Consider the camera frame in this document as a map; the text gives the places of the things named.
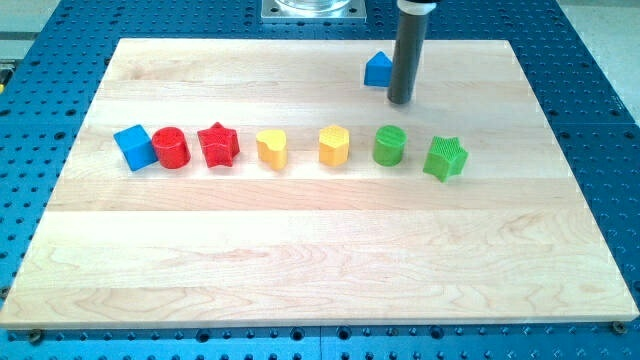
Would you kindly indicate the yellow hexagon block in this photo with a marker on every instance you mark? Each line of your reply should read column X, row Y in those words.
column 334, row 143

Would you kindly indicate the blue cube block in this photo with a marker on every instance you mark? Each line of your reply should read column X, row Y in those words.
column 136, row 146

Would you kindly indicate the yellow heart block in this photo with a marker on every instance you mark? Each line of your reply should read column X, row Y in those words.
column 272, row 148

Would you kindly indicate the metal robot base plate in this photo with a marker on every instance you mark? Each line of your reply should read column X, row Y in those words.
column 313, row 11

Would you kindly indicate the light wooden board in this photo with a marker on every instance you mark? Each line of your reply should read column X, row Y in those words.
column 511, row 239

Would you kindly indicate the green cylinder block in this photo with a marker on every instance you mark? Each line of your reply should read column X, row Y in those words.
column 389, row 145

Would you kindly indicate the red star block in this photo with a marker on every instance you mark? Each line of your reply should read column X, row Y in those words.
column 219, row 145

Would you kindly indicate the blue triangle block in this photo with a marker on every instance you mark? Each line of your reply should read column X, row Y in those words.
column 378, row 71

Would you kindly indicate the blue perforated metal table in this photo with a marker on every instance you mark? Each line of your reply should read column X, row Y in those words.
column 580, row 57

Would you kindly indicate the green star block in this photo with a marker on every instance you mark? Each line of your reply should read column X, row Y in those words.
column 445, row 158

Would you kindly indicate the red cylinder block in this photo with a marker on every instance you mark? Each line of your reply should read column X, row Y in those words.
column 171, row 147

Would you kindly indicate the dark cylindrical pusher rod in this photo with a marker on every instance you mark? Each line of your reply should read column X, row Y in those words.
column 410, row 35

